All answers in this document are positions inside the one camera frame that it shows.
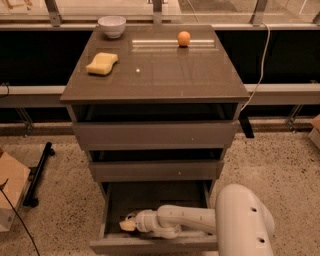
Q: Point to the grey drawer cabinet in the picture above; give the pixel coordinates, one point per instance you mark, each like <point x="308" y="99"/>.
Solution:
<point x="153" y="69"/>

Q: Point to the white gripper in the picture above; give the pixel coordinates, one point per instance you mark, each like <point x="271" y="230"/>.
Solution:
<point x="142" y="220"/>

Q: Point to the red coke can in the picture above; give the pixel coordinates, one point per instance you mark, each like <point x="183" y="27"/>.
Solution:
<point x="129" y="216"/>

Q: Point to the black metal bar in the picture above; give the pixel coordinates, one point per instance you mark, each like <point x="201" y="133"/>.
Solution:
<point x="35" y="175"/>

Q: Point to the yellow sponge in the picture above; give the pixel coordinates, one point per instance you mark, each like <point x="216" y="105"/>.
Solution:
<point x="102" y="63"/>

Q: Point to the grey top drawer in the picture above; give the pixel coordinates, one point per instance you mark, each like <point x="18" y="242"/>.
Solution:
<point x="154" y="127"/>

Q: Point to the orange fruit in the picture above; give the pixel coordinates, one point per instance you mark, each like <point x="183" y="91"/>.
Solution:
<point x="183" y="38"/>

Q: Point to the cardboard box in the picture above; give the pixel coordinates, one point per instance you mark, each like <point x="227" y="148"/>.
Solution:
<point x="13" y="177"/>

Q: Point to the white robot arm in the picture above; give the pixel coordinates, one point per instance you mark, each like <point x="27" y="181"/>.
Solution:
<point x="242" y="223"/>

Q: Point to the grey middle drawer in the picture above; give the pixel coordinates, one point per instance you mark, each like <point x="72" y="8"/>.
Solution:
<point x="156" y="165"/>

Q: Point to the grey bottom drawer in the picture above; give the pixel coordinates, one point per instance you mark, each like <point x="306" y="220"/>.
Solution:
<point x="124" y="198"/>

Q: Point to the grey window rail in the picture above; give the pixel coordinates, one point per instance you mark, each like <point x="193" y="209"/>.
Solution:
<point x="264" y="94"/>

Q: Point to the grey drawer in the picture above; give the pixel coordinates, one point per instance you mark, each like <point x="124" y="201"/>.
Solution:
<point x="156" y="165"/>
<point x="154" y="127"/>
<point x="124" y="198"/>

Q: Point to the white bowl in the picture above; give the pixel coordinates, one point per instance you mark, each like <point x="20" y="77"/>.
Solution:
<point x="112" y="26"/>

